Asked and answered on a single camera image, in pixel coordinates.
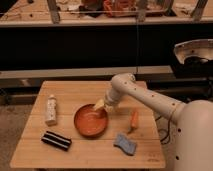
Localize yellowish translucent gripper finger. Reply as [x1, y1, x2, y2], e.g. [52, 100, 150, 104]
[93, 99, 106, 111]

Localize orange ceramic bowl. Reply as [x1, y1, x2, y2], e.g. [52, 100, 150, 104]
[74, 104, 108, 138]

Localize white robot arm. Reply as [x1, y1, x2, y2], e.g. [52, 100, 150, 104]
[94, 73, 213, 171]

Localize orange toy carrot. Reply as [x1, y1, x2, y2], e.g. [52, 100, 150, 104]
[128, 110, 139, 134]

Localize wooden folding table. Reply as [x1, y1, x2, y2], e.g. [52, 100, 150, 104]
[10, 81, 165, 169]

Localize white plastic bottle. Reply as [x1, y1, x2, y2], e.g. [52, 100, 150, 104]
[45, 95, 57, 126]

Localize blue sponge cloth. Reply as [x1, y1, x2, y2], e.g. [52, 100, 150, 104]
[113, 134, 137, 156]

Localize black white striped eraser block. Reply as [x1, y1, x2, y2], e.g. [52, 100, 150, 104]
[41, 131, 72, 151]

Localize orange tool on bench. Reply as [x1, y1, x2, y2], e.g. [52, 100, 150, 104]
[103, 0, 136, 17]

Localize long wooden workbench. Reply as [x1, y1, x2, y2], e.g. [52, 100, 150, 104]
[0, 0, 213, 27]

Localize black cable on floor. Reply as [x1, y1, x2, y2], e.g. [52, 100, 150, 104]
[154, 114, 173, 145]

